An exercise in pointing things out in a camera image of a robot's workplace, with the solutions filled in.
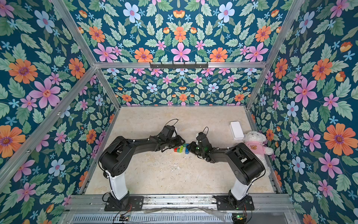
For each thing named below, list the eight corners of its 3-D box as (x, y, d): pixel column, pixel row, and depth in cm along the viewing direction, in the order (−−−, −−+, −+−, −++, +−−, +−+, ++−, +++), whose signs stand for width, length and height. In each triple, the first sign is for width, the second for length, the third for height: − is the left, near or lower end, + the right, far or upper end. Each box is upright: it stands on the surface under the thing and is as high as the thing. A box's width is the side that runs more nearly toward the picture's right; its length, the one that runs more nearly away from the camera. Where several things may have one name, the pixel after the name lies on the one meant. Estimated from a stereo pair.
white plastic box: (233, 140, 100) (234, 137, 97) (229, 124, 110) (230, 120, 106) (242, 140, 100) (244, 137, 97) (238, 124, 110) (239, 120, 106)
